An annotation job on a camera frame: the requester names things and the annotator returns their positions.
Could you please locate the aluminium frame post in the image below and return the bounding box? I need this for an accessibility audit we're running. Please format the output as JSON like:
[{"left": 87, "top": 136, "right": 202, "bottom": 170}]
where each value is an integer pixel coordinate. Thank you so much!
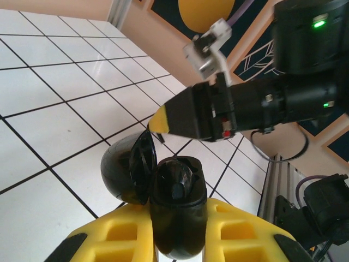
[{"left": 107, "top": 0, "right": 137, "bottom": 29}]

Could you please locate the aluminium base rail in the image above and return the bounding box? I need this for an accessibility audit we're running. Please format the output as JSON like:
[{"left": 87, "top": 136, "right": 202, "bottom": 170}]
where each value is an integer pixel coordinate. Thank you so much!
[{"left": 257, "top": 154, "right": 306, "bottom": 219}]

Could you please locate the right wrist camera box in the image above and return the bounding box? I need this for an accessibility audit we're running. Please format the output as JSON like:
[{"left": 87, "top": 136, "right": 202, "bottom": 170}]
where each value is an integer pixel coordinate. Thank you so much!
[{"left": 182, "top": 16, "right": 234, "bottom": 85}]

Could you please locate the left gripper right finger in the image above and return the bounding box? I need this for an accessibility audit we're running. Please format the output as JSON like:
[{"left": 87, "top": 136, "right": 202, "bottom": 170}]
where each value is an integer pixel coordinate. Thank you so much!
[{"left": 203, "top": 198, "right": 314, "bottom": 262}]

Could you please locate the black earbud charging case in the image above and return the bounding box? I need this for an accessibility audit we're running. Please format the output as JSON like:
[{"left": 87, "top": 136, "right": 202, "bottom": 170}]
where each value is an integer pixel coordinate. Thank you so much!
[{"left": 100, "top": 130, "right": 209, "bottom": 260}]

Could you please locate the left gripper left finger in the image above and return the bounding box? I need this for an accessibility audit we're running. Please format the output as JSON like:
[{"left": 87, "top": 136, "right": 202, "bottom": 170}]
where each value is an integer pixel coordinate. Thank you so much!
[{"left": 46, "top": 203, "right": 158, "bottom": 262}]

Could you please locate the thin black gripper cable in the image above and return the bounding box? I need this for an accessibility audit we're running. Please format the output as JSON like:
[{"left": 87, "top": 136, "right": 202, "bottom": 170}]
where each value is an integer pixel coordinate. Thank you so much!
[{"left": 250, "top": 127, "right": 309, "bottom": 164}]

